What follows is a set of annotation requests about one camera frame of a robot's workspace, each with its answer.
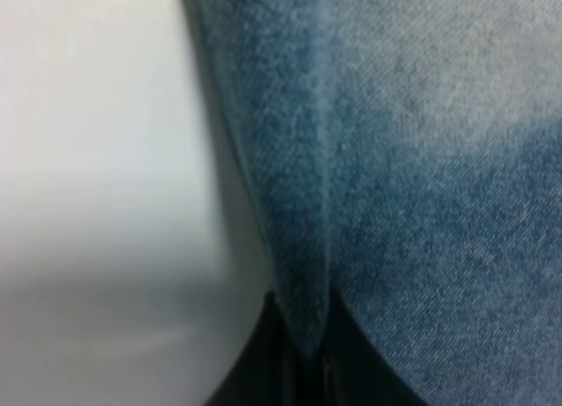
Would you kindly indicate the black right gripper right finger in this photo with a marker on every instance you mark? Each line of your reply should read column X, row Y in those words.
column 353, row 371

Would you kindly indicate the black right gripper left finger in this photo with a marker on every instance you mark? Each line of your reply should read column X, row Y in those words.
column 271, row 370

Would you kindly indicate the children's blue denim shorts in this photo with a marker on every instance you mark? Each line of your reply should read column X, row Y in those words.
column 407, row 155

